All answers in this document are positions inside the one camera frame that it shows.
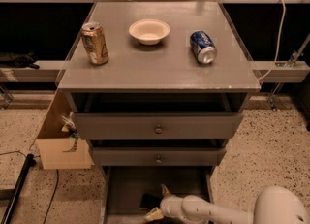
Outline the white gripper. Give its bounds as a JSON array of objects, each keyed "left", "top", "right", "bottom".
[{"left": 144, "top": 184, "right": 187, "bottom": 222}]

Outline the green yellow sponge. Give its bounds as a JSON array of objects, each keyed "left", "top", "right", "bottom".
[{"left": 139, "top": 194, "right": 162, "bottom": 211}]

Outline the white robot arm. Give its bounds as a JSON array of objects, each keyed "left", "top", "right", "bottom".
[{"left": 140, "top": 184, "right": 310, "bottom": 224}]

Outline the bottom grey drawer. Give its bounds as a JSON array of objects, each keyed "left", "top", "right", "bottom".
[{"left": 100, "top": 167, "right": 213, "bottom": 224}]

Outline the grey drawer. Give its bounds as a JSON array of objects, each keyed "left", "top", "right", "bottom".
[
  {"left": 74, "top": 113, "right": 243, "bottom": 140},
  {"left": 100, "top": 167, "right": 213, "bottom": 224},
  {"left": 92, "top": 147, "right": 226, "bottom": 166}
]

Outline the middle grey drawer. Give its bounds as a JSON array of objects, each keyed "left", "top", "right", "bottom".
[{"left": 92, "top": 147, "right": 226, "bottom": 166}]

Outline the top grey drawer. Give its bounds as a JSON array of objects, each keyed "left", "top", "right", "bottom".
[{"left": 74, "top": 113, "right": 243, "bottom": 140}]

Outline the grey drawer cabinet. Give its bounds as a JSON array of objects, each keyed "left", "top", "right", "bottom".
[{"left": 55, "top": 0, "right": 262, "bottom": 224}]

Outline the cardboard box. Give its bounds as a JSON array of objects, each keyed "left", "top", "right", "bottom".
[{"left": 36, "top": 91, "right": 93, "bottom": 170}]

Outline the black floor bar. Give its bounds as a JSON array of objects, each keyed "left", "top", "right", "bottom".
[{"left": 0, "top": 154, "right": 35, "bottom": 224}]

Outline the blue soda can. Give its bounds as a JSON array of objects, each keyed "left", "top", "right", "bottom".
[{"left": 190, "top": 31, "right": 217, "bottom": 64}]

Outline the white paper bowl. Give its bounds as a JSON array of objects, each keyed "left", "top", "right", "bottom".
[{"left": 129, "top": 19, "right": 171, "bottom": 46}]

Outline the gold soda can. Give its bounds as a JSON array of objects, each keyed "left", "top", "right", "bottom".
[{"left": 81, "top": 22, "right": 109, "bottom": 65}]

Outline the black object on ledge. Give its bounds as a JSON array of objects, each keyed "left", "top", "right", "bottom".
[{"left": 0, "top": 52, "right": 40, "bottom": 69}]

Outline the black floor cable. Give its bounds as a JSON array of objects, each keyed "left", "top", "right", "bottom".
[{"left": 42, "top": 169, "right": 60, "bottom": 224}]

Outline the metal bracket on rail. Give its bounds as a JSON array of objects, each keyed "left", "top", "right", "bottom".
[{"left": 267, "top": 33, "right": 310, "bottom": 111}]

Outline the white cable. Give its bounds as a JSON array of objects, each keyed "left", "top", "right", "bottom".
[{"left": 257, "top": 0, "right": 288, "bottom": 81}]

